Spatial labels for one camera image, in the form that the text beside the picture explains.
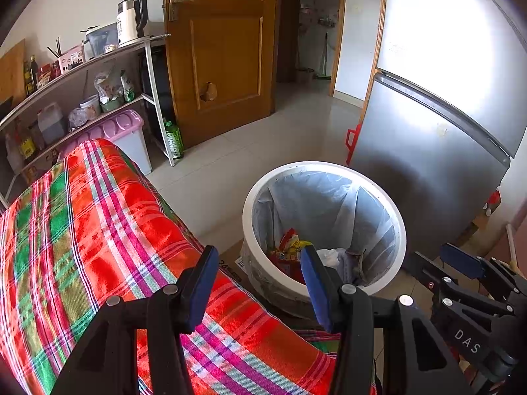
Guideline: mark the soy sauce bottle yellow label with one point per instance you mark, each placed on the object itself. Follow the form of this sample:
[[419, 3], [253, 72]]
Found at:
[[26, 146]]

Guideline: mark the red green plaid tablecloth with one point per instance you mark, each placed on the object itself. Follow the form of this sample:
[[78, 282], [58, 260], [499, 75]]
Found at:
[[103, 234]]

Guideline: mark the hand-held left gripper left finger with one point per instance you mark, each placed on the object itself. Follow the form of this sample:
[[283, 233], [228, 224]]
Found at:
[[201, 292]]

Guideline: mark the white printed snack bag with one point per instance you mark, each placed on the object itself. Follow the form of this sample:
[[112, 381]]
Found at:
[[107, 88]]

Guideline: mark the clear lidded storage container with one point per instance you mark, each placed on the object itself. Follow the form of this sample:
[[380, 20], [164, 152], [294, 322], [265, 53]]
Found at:
[[101, 41]]

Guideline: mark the red white snack wrapper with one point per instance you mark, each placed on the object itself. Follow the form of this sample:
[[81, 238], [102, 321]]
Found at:
[[288, 238]]

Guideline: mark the black chopsticks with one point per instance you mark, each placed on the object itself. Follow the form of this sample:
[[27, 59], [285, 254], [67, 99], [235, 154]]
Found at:
[[54, 47]]

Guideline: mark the green drink bottle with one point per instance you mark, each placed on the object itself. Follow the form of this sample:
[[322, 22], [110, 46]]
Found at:
[[173, 140]]

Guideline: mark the flat cardboard box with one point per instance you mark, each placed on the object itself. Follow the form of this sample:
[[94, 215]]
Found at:
[[230, 263]]

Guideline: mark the white electric kettle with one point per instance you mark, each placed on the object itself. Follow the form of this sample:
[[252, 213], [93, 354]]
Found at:
[[129, 22]]

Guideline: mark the wooden door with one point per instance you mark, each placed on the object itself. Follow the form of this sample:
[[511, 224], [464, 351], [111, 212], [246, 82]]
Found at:
[[222, 49]]

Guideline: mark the green oil bottle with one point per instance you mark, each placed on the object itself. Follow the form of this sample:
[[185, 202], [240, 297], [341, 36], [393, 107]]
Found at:
[[27, 80]]

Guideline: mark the tall white metal shelf rack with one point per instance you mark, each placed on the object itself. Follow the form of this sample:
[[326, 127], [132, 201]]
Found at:
[[82, 66]]

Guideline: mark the clear plastic bottle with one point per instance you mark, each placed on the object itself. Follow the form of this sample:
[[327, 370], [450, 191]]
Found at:
[[13, 154]]

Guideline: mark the white round trash bin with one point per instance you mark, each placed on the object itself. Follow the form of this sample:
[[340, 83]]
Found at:
[[255, 197]]

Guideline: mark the red sauce jar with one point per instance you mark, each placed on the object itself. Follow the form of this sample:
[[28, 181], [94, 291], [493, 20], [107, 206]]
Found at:
[[45, 76], [55, 70]]

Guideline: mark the green white packet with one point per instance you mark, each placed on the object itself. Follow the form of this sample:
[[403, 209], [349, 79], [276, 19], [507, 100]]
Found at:
[[127, 86]]

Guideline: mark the crumpled clear plastic bag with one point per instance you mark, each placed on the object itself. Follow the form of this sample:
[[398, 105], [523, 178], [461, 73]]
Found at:
[[77, 120]]

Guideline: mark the white plastic bag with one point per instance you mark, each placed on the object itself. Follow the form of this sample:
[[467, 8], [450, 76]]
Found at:
[[331, 257]]

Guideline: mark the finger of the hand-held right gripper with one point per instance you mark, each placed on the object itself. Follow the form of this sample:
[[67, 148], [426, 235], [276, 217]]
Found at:
[[453, 292], [463, 260]]

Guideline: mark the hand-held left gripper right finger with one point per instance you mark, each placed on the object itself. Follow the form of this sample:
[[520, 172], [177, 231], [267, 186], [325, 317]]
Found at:
[[317, 292]]

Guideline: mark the green broom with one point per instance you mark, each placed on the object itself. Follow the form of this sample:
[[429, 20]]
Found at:
[[323, 75]]

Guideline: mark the dark sauce bottle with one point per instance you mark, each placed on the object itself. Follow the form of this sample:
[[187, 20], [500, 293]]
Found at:
[[34, 74]]

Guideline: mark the silver refrigerator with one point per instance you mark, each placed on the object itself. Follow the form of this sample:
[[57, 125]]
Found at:
[[432, 90]]

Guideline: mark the wooden cutting board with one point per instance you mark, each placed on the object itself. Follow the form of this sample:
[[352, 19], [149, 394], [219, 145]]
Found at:
[[12, 74]]

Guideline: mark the clear jerry can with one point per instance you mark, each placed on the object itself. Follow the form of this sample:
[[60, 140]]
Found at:
[[51, 125]]

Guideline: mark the pink chopstick holder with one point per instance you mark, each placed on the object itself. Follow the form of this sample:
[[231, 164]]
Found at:
[[72, 61]]

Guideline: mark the storage bin with pink lid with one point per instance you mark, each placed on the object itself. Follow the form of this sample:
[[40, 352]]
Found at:
[[119, 125]]

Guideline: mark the white plastic tub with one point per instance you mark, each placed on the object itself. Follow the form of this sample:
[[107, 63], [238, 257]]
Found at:
[[89, 107]]

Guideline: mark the translucent bin liner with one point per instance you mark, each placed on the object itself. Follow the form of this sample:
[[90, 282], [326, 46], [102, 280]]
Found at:
[[321, 201]]

